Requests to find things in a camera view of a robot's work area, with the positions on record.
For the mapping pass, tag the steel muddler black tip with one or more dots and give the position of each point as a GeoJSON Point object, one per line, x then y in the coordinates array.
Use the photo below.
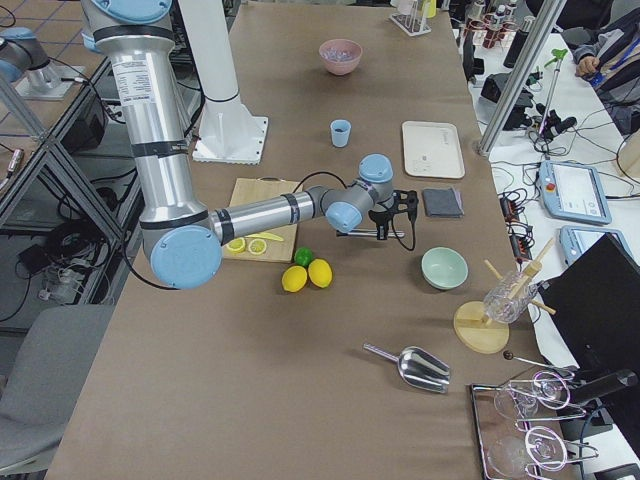
{"type": "Point", "coordinates": [358, 233]}

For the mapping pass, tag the upper yellow lemon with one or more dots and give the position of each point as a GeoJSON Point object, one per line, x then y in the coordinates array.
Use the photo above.
{"type": "Point", "coordinates": [320, 273]}

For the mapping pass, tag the yellow plastic knife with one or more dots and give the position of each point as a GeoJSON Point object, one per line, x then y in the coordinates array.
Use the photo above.
{"type": "Point", "coordinates": [266, 236]}

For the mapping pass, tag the grey folded cloth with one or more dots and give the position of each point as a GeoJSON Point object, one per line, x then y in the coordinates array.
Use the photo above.
{"type": "Point", "coordinates": [442, 203]}

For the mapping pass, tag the wooden cutting board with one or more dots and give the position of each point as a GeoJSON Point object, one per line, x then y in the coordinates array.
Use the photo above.
{"type": "Point", "coordinates": [248, 190]}

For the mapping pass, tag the light blue cup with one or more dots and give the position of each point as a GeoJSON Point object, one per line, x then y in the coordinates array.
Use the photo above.
{"type": "Point", "coordinates": [340, 140]}

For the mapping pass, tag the aluminium frame post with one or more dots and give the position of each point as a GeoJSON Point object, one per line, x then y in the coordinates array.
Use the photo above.
{"type": "Point", "coordinates": [541, 28]}

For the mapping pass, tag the steel scoop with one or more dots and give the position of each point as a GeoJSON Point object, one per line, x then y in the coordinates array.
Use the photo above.
{"type": "Point", "coordinates": [417, 367]}

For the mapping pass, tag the black picture frame tray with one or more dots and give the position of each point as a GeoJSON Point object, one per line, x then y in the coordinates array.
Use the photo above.
{"type": "Point", "coordinates": [510, 448]}

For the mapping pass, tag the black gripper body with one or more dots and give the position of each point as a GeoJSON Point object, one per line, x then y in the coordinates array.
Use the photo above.
{"type": "Point", "coordinates": [380, 217]}

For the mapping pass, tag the clear glass on stand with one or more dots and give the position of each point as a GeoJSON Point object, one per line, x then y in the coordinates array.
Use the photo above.
{"type": "Point", "coordinates": [509, 298]}

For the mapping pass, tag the clear ice cubes pile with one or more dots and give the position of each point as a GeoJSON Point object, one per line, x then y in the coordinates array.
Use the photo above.
{"type": "Point", "coordinates": [339, 51]}

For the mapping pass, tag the teach pendant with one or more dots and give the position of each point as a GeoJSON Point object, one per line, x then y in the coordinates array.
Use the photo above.
{"type": "Point", "coordinates": [576, 240]}
{"type": "Point", "coordinates": [573, 192]}

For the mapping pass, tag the green bowl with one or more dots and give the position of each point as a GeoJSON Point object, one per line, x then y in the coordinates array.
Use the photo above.
{"type": "Point", "coordinates": [444, 268]}

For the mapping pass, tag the black monitor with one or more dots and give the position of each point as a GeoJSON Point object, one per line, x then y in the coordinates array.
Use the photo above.
{"type": "Point", "coordinates": [597, 307]}

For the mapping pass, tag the cream rabbit tray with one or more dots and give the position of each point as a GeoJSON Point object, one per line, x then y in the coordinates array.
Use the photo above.
{"type": "Point", "coordinates": [432, 150]}

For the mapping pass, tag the green lime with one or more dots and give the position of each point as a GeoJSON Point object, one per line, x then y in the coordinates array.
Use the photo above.
{"type": "Point", "coordinates": [303, 256]}

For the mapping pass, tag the upper lemon slice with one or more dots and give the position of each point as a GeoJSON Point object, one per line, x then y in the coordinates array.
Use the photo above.
{"type": "Point", "coordinates": [236, 246]}

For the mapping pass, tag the lemon slice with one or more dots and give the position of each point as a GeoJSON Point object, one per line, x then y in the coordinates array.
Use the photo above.
{"type": "Point", "coordinates": [236, 246]}
{"type": "Point", "coordinates": [257, 246]}

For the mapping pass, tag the seated person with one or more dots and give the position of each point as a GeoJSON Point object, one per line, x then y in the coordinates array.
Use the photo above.
{"type": "Point", "coordinates": [609, 63]}

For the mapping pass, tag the yellow lemon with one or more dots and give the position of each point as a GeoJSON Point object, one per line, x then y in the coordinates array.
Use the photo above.
{"type": "Point", "coordinates": [294, 278]}
{"type": "Point", "coordinates": [320, 273]}

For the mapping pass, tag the far teach pendant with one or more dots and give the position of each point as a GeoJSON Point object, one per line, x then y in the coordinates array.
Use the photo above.
{"type": "Point", "coordinates": [573, 192]}

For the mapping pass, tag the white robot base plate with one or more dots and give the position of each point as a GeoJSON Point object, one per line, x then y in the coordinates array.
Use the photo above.
{"type": "Point", "coordinates": [229, 133]}

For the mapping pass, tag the green handled grabber tool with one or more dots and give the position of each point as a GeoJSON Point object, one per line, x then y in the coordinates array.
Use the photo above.
{"type": "Point", "coordinates": [556, 60]}

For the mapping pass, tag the pink bowl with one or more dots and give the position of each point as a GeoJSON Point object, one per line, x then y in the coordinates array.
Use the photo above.
{"type": "Point", "coordinates": [342, 68]}

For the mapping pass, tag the lower lemon slice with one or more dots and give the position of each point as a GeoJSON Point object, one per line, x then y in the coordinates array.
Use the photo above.
{"type": "Point", "coordinates": [257, 246]}

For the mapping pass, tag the wooden cup tree stand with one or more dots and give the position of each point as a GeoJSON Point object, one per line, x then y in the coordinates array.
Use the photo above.
{"type": "Point", "coordinates": [483, 326]}

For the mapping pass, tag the lower yellow lemon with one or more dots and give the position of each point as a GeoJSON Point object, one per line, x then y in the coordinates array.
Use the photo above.
{"type": "Point", "coordinates": [294, 278]}

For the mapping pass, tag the near teach pendant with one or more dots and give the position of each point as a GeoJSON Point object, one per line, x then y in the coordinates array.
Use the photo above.
{"type": "Point", "coordinates": [576, 240]}

